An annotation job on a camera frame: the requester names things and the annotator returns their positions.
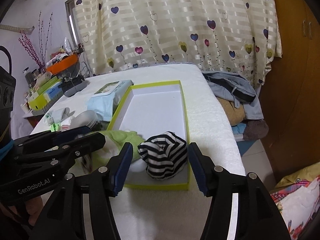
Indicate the heart pattern curtain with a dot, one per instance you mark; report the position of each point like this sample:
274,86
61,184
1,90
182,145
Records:
237,36

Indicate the stack of green boxes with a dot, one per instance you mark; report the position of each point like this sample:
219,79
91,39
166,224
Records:
40,101

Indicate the black white striped sock ball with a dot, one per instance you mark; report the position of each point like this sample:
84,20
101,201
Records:
165,155

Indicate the colourful bag on floor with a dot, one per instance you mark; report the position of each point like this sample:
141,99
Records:
297,198

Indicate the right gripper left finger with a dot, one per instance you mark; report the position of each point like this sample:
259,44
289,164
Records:
105,182

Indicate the grey lidded plastic container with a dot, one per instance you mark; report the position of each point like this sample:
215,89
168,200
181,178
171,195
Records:
87,118

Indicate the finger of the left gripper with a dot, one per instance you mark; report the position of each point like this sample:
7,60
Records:
62,156
45,140

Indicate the green shallow cardboard box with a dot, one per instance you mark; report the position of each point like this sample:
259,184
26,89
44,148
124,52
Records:
152,109

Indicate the pile of clothes on chair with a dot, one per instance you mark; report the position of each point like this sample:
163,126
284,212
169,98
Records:
237,90

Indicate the white green sock pair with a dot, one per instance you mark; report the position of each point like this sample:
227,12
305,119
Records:
48,119

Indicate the grey sock pair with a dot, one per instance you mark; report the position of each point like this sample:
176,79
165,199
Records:
60,115

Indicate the wet wipes pack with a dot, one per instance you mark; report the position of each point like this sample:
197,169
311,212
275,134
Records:
105,101

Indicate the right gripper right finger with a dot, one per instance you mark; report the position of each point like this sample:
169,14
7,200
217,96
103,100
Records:
241,207

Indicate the green rabbit towel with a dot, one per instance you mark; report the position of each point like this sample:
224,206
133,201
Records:
115,140

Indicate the orange tray with clutter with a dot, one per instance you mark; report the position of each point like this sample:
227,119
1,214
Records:
65,63

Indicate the wooden wardrobe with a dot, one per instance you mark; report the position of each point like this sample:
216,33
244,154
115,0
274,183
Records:
290,95

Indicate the person's left hand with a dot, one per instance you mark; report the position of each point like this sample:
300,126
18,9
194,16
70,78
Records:
33,208

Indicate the grey black device with cables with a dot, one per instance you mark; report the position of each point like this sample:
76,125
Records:
71,85

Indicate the purple dried flower branches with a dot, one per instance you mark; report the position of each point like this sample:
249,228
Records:
37,49

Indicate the green microfiber cloth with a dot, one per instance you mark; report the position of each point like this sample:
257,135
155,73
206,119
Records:
55,127

